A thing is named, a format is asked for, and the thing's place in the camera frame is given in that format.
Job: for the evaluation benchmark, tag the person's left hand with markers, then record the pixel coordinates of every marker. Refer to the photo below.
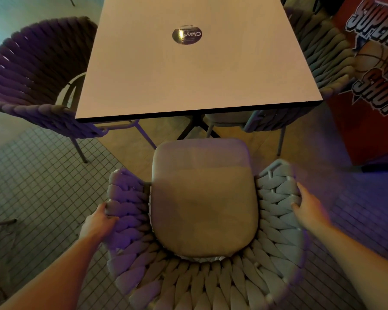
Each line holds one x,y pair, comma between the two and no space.
95,227

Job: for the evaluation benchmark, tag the person's right hand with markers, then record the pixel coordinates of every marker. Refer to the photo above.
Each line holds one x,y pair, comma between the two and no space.
312,211

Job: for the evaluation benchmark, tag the person's left thumb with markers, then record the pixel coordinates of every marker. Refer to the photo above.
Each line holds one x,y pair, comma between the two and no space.
112,221

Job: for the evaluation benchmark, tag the person's right thumb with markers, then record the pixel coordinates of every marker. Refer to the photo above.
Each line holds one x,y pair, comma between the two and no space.
297,207

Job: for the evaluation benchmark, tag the person's right forearm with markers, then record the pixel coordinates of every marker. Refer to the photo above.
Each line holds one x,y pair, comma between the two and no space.
362,258

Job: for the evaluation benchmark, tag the person's left forearm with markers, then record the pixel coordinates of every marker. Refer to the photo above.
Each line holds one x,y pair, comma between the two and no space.
48,276

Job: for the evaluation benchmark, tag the grey seat cushion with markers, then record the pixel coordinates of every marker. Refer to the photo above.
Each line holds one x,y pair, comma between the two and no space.
203,203
228,118

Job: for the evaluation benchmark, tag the thin metal bar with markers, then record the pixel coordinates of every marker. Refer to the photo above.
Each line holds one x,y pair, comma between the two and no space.
1,223

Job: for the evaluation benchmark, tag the red basketball arcade machine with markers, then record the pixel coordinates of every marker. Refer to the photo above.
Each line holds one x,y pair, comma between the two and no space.
368,109

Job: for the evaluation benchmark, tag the black table base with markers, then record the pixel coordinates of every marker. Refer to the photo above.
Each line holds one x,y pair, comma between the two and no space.
197,125

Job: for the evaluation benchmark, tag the round black sticker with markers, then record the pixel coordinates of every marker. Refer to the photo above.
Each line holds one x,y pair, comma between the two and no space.
187,35

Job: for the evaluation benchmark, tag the dark chair leg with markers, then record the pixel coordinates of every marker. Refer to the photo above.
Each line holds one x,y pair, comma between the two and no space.
71,0

